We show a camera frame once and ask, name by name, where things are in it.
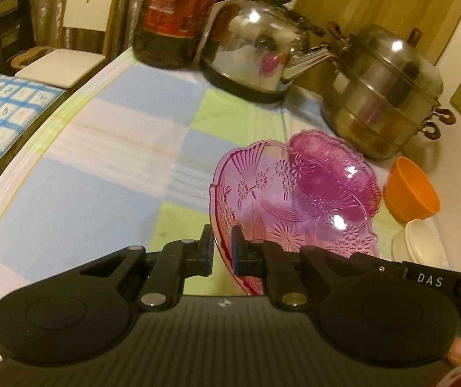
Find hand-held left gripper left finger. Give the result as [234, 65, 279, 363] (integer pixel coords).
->
[79, 224, 216, 311]

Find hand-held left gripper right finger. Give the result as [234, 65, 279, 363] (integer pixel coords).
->
[230, 226, 376, 311]

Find large pink glass plate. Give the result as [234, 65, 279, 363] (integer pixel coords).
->
[210, 139, 381, 296]

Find orange plastic bowl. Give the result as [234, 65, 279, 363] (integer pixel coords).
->
[383, 156, 441, 223]

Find small pink glass plate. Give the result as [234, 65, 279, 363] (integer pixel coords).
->
[288, 129, 384, 230]

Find cream plastic bowl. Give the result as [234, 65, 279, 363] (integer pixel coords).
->
[391, 218, 446, 269]

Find pastel checkered tablecloth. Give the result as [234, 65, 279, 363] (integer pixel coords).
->
[0, 46, 453, 373]

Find stainless steel steamer pot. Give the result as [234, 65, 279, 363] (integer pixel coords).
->
[320, 22, 457, 161]

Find stainless steel kettle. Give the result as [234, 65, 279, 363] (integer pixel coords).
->
[199, 0, 338, 103]

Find large cooking oil bottle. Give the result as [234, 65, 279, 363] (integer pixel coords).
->
[133, 0, 225, 69]

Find blue checkered cloth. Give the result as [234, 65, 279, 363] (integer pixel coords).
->
[0, 68, 68, 206]

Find white chair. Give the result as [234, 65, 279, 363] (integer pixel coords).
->
[12, 0, 124, 89]

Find wooden door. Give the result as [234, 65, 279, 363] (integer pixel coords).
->
[295, 0, 461, 67]

